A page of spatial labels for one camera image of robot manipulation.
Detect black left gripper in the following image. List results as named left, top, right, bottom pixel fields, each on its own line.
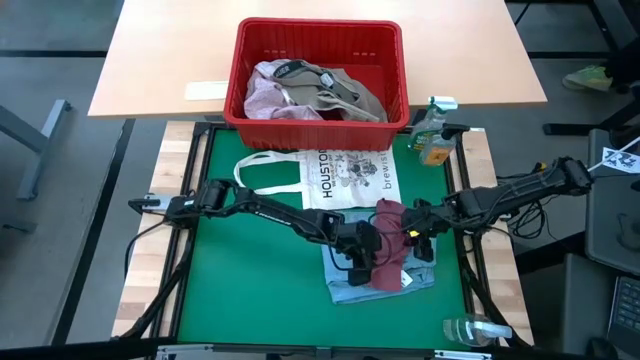
left=327, top=219, right=384, bottom=274

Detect maroon shirt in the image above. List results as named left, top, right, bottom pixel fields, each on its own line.
left=369, top=198, right=414, bottom=294

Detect light blue jeans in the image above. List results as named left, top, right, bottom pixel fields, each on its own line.
left=320, top=207, right=437, bottom=305

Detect white printed tote bag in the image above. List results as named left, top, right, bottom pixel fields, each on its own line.
left=233, top=148, right=403, bottom=210

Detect red plastic laundry bin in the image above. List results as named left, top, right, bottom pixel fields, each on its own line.
left=223, top=17, right=411, bottom=153

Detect orange-label pump bottle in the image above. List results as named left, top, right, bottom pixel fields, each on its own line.
left=419, top=123, right=471, bottom=168

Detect green-label spray bottle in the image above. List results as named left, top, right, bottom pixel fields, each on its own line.
left=408, top=96, right=459, bottom=153

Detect clear spray bottle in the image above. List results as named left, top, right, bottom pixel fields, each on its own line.
left=442, top=314, right=514, bottom=348

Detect green table mat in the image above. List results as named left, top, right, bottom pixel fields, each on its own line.
left=177, top=128, right=470, bottom=351

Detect khaki trousers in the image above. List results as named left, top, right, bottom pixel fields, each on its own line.
left=272, top=58, right=389, bottom=124

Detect pink garment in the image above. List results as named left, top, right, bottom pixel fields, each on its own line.
left=243, top=58, right=324, bottom=121

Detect black desk foot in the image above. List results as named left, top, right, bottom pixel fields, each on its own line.
left=543, top=99, right=640, bottom=136

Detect grey side desk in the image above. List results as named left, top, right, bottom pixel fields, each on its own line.
left=583, top=128, right=640, bottom=277

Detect white printed tag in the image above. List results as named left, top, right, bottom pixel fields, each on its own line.
left=601, top=146, right=640, bottom=175

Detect white paper label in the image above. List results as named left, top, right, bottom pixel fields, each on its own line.
left=184, top=80, right=230, bottom=102

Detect green shoe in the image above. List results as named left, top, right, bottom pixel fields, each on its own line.
left=561, top=64, right=614, bottom=92

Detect dark computer keyboard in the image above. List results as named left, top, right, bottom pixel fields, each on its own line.
left=606, top=275, right=640, bottom=346

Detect person's leg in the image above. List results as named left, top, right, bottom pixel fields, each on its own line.
left=604, top=39, right=640, bottom=96

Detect light wooden desk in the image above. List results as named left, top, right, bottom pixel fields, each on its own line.
left=88, top=0, right=548, bottom=120

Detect grey metal desk leg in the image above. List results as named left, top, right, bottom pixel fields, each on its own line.
left=0, top=98, right=71, bottom=201

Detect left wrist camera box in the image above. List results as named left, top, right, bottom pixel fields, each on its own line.
left=347, top=268, right=372, bottom=287

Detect black frame strut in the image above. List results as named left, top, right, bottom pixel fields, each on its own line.
left=119, top=239, right=196, bottom=341
left=459, top=239, right=532, bottom=347

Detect black table frame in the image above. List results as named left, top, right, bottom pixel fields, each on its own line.
left=149, top=121, right=501, bottom=360

